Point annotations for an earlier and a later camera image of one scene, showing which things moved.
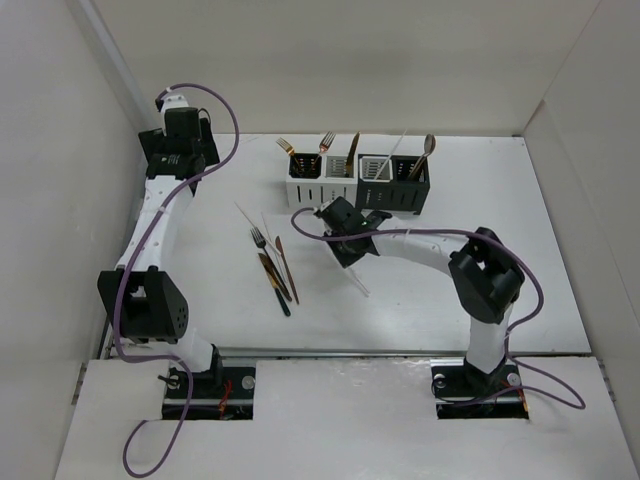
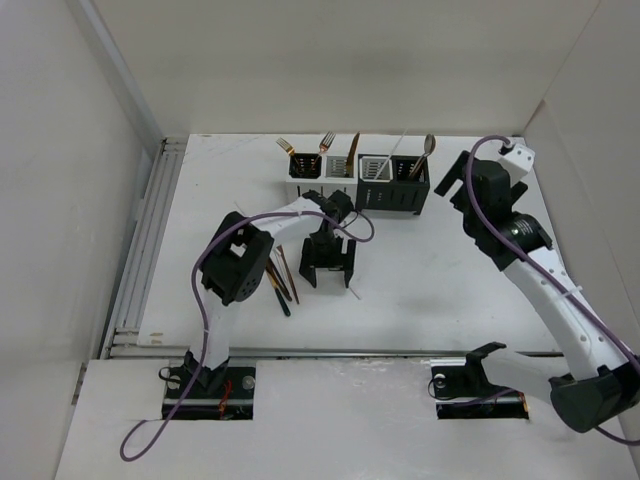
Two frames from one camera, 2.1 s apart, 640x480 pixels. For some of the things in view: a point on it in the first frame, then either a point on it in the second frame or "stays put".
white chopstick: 391,153 stays put
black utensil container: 392,182 stays put
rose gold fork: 325,144 stays put
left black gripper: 153,141 → 338,261
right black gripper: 345,259 → 455,172
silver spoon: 429,146 stays put
